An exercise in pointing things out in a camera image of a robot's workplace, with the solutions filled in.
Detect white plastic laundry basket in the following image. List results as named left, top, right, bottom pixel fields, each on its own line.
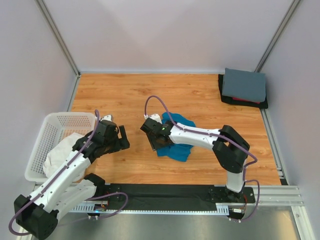
left=24, top=112, right=96, bottom=183

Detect slotted grey cable duct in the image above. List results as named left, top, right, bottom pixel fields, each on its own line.
left=69, top=201, right=229, bottom=216

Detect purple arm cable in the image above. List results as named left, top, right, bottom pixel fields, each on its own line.
left=8, top=109, right=131, bottom=237
left=144, top=95, right=261, bottom=223

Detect aluminium corner post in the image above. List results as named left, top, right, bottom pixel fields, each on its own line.
left=254, top=0, right=303, bottom=73
left=35, top=0, right=81, bottom=77

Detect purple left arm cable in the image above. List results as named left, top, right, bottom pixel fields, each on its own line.
left=8, top=109, right=131, bottom=237

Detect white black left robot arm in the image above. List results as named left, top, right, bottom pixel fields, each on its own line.
left=11, top=116, right=130, bottom=240

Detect right aluminium corner post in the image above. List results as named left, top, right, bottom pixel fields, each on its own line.
left=254, top=0, right=303, bottom=73

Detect folded red t shirt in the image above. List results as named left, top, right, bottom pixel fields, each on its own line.
left=232, top=97, right=261, bottom=104

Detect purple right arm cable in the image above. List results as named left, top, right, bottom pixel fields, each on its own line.
left=144, top=95, right=261, bottom=223

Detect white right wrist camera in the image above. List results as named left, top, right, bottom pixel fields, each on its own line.
left=144, top=113, right=162, bottom=123

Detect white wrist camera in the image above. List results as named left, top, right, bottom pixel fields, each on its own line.
left=144, top=113, right=162, bottom=123
left=100, top=114, right=114, bottom=122

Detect white t shirt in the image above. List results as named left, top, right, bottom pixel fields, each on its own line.
left=42, top=132, right=83, bottom=178

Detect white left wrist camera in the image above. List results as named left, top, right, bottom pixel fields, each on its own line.
left=100, top=114, right=114, bottom=122

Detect left aluminium corner post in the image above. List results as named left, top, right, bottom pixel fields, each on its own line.
left=35, top=0, right=81, bottom=77

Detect folded grey t shirt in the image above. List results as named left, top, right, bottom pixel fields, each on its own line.
left=222, top=68, right=267, bottom=102

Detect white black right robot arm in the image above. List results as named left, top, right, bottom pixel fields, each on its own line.
left=140, top=117, right=250, bottom=202

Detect blue t shirt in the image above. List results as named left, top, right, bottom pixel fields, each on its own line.
left=156, top=113, right=196, bottom=162

